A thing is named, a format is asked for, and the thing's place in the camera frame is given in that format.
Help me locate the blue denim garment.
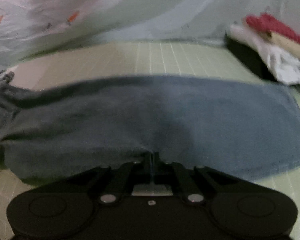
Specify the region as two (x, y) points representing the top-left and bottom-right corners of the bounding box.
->
(0, 74), (300, 183)

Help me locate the light grey-blue shirt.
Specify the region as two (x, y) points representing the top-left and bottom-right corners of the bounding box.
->
(0, 80), (19, 159)

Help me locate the green grid cutting mat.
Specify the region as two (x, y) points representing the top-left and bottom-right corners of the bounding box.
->
(0, 39), (300, 240)

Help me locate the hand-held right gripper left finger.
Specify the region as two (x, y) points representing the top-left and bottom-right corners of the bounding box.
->
(47, 153), (152, 205)

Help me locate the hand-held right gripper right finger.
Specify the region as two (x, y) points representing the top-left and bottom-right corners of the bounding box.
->
(152, 152), (243, 204)

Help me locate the white folded garment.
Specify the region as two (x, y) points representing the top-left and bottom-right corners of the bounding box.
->
(229, 23), (300, 86)

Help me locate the beige folded garment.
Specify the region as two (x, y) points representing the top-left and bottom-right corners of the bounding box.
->
(269, 30), (300, 61)

